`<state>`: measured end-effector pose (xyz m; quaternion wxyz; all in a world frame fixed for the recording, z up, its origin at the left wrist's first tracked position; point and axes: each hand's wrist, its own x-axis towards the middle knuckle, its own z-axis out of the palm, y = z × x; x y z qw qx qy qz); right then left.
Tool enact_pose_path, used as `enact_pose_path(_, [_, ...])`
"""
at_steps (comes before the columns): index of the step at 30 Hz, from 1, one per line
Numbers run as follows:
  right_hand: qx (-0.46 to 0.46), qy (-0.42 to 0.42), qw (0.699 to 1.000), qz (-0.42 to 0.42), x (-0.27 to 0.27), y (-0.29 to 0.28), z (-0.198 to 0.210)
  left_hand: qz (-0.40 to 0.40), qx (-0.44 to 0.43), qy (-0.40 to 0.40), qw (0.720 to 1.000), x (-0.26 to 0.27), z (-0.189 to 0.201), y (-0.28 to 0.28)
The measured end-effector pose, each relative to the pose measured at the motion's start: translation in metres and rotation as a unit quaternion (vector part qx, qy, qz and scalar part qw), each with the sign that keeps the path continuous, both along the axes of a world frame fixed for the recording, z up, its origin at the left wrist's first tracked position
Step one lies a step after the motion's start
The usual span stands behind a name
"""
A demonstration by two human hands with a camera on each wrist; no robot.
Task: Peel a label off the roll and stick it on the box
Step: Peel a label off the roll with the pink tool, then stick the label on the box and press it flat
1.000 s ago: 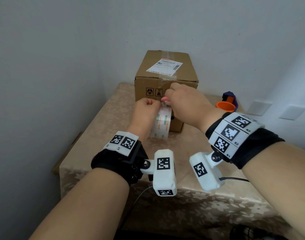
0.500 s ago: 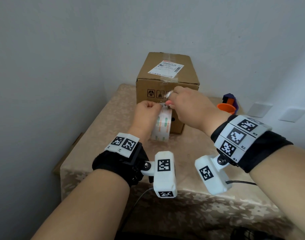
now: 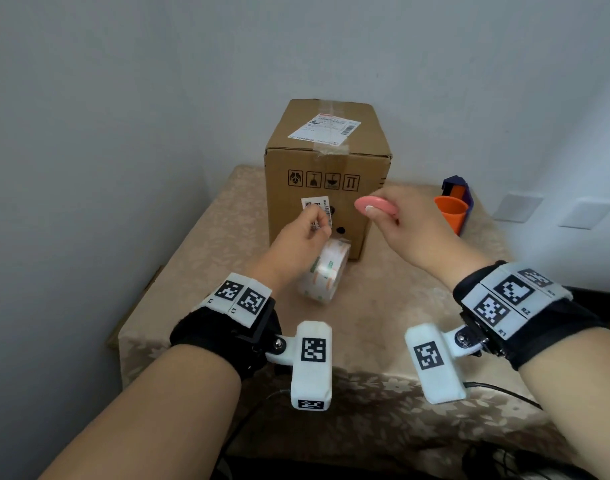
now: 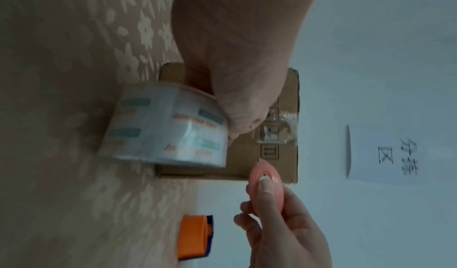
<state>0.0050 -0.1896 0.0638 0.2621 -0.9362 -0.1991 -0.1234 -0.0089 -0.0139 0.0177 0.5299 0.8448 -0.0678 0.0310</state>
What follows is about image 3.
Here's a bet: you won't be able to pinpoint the black wrist strap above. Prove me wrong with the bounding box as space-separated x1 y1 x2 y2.
170 272 284 381
452 261 606 371

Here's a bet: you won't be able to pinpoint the person's right hand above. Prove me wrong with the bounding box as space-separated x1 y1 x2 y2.
364 185 500 291

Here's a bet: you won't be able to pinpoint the white shipping label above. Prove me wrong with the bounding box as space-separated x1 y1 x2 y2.
287 113 362 147

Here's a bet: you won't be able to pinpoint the black right wrist strap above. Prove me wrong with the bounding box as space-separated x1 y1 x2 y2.
452 261 606 371

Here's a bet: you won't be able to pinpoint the white wall socket plate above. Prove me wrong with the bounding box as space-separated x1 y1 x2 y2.
558 196 610 229
492 192 545 224

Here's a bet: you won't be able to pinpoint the black left wrist strap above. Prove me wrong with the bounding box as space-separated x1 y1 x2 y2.
170 272 284 381

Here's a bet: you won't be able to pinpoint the black right camera cable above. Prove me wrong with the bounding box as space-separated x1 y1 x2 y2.
462 381 544 411

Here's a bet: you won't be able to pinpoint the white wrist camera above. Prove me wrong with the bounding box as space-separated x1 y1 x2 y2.
404 322 486 405
264 320 334 411

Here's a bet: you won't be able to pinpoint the black left camera cable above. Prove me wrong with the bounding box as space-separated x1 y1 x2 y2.
217 388 292 465

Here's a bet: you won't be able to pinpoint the person's left forearm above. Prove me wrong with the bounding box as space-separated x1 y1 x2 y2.
37 343 244 480

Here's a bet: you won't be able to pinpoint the person's left hand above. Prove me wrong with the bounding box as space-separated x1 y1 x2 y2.
246 203 334 297

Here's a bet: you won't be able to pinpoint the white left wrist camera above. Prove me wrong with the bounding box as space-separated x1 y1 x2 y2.
264 320 334 411

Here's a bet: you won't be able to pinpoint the white label sticker roll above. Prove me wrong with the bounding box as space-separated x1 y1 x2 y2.
297 196 352 305

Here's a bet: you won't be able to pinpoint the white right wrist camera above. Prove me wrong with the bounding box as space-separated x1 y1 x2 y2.
404 322 486 405

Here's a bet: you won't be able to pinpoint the pink oval scraper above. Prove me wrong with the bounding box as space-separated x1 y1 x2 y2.
354 195 399 218

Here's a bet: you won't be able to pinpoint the purple and orange holder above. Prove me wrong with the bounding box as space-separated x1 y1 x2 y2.
440 175 475 235

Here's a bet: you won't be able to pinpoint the orange plastic cup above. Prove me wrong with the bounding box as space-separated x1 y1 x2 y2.
433 195 470 237

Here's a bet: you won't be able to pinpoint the beige patterned tablecloth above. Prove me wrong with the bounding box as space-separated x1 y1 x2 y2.
117 164 586 480

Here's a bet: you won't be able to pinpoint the brown cardboard box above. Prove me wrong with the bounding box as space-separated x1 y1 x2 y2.
264 98 392 261

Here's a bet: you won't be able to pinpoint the black camera cable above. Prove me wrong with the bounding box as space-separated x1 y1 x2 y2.
462 381 544 411
217 388 292 465

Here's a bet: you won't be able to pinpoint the dark brown baseboard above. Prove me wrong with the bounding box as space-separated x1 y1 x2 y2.
564 287 610 325

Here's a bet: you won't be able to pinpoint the black bag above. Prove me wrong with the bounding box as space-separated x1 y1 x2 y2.
460 441 601 480

